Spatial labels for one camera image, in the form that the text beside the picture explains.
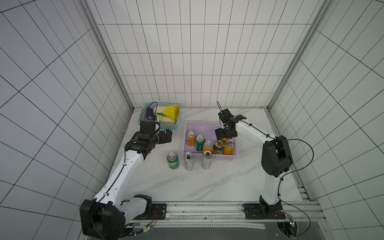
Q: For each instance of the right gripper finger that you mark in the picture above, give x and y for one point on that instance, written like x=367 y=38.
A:
x=221 y=134
x=238 y=118

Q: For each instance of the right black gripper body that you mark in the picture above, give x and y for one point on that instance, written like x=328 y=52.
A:
x=226 y=132

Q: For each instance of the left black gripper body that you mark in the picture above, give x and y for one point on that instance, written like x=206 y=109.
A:
x=155 y=138

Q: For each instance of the purple plastic basket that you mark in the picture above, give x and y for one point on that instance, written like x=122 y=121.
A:
x=207 y=129

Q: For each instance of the green sprite can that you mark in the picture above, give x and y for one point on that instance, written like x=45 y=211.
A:
x=199 y=142
x=173 y=160

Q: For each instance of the silver slim can back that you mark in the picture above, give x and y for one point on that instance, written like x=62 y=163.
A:
x=189 y=161

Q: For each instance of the silver slim can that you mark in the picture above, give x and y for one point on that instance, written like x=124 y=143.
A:
x=206 y=159
x=189 y=161

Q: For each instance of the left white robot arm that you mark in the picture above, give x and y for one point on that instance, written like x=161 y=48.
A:
x=105 y=216

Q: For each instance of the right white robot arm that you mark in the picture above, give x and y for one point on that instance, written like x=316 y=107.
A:
x=276 y=156

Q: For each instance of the blue plastic basket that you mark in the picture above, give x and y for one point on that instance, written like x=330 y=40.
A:
x=154 y=106

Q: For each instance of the green brown can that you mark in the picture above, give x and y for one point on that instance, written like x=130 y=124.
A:
x=218 y=147

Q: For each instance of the orange fanta can front right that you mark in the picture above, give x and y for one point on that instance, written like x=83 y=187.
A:
x=229 y=147

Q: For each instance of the orange fanta can front middle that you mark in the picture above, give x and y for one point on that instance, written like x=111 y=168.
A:
x=208 y=146

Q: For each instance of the green lettuce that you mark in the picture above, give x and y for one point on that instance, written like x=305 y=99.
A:
x=164 y=119

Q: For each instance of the orange fanta can back left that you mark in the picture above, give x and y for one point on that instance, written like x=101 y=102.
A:
x=190 y=138

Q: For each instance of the yellow napa cabbage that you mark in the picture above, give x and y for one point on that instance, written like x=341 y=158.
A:
x=171 y=111

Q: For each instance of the dark purple eggplant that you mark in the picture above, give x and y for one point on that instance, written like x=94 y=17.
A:
x=149 y=114

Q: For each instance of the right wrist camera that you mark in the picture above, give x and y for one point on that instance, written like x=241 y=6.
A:
x=225 y=115

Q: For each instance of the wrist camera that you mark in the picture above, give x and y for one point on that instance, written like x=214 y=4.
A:
x=225 y=115
x=149 y=127

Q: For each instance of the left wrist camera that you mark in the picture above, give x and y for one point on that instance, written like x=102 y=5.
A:
x=149 y=127

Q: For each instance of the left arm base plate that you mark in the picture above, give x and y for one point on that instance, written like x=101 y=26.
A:
x=156 y=212

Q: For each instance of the aluminium mounting rail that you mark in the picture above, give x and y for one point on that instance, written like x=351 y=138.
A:
x=228 y=214

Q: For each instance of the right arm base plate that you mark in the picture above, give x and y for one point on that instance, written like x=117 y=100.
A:
x=263 y=212

